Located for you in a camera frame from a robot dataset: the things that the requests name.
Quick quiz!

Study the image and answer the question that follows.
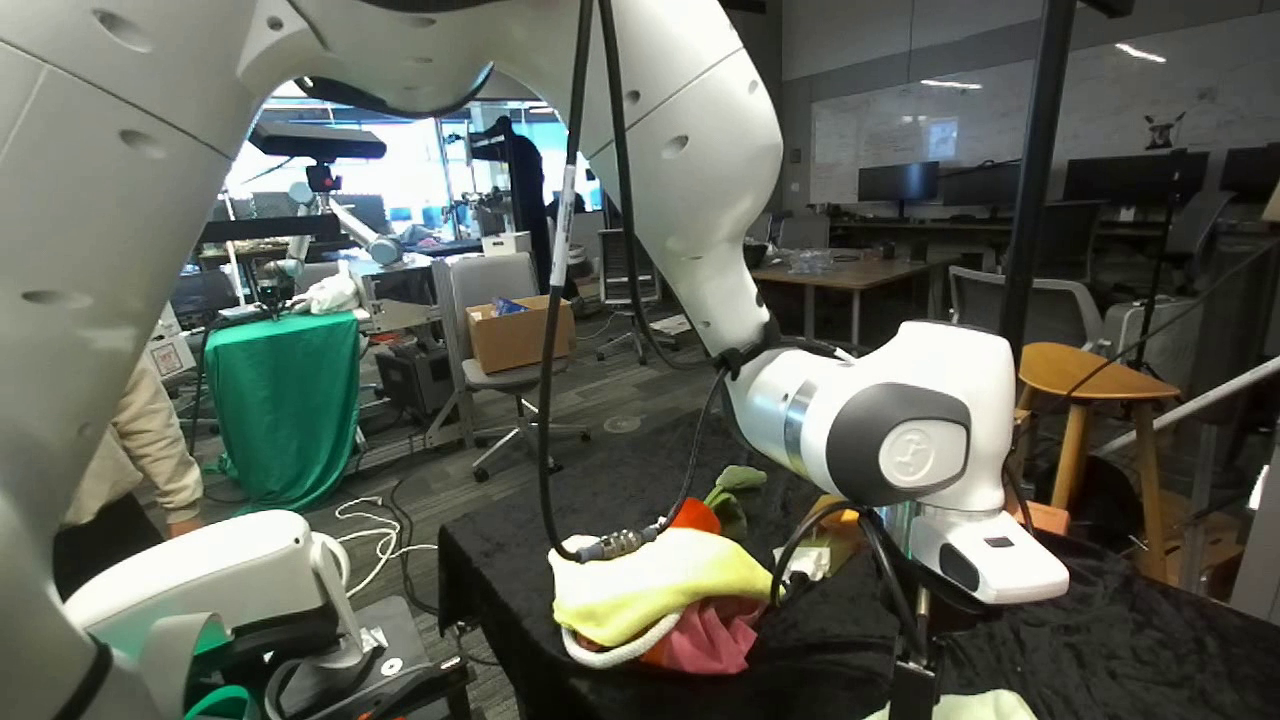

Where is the yellow cloth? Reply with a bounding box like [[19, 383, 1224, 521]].
[[546, 530, 771, 650]]

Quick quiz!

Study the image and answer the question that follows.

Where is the pink cloth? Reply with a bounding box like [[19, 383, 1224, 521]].
[[643, 603, 765, 676]]

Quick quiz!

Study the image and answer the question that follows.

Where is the white cloth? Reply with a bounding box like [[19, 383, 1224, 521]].
[[930, 689, 1037, 720]]

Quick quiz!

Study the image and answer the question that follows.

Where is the red plush carrot toy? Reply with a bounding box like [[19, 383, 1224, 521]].
[[667, 463, 766, 536]]

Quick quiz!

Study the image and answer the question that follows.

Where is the small cardboard box on chair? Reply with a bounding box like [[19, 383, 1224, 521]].
[[465, 295, 574, 374]]

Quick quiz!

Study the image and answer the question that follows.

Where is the office chair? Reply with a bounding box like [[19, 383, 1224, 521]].
[[437, 251, 546, 480]]

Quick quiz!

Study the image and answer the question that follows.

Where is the green draped cloth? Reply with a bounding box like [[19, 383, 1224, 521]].
[[204, 314, 360, 508]]

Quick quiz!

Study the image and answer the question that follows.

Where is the wooden stool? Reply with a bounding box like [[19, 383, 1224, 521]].
[[1020, 339, 1174, 575]]

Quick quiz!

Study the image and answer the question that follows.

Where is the black tripod pole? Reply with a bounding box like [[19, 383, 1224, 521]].
[[999, 0, 1075, 362]]

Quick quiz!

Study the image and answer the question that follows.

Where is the black table cloth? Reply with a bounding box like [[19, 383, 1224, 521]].
[[438, 413, 1280, 720]]

